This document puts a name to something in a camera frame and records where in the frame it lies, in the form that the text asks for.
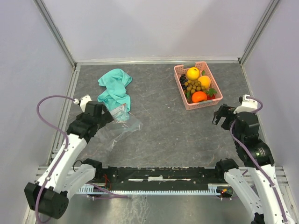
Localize clear zip top bag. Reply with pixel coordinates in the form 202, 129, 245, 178
95, 104, 143, 151

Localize orange persimmon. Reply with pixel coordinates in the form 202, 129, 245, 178
191, 91, 207, 103

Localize yellow orange peach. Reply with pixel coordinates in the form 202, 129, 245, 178
198, 76, 212, 90

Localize yellow lemon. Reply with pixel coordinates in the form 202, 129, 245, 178
186, 67, 200, 81

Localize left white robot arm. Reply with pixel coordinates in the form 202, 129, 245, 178
24, 97, 114, 221

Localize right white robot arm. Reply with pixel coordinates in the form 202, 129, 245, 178
213, 104, 296, 224

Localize red strawberries with leaves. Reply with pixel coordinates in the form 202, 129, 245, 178
206, 88, 217, 100

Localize teal cloth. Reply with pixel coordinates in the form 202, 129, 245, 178
97, 69, 132, 112

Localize brown longan bunch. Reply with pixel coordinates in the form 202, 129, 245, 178
183, 80, 206, 97

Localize dark grape bunch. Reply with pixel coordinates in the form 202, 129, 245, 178
179, 74, 188, 91

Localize pink plastic basket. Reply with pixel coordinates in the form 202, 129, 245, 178
174, 61, 223, 110

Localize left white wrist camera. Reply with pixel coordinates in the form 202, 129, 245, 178
73, 95, 92, 112

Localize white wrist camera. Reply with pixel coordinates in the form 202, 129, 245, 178
73, 95, 92, 112
234, 94, 258, 114

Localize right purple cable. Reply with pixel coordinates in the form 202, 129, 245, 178
229, 98, 290, 224

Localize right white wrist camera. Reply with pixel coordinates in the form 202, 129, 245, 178
234, 94, 258, 114

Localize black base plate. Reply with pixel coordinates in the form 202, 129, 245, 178
92, 167, 225, 191

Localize light blue cable duct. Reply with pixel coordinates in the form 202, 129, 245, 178
77, 184, 226, 196

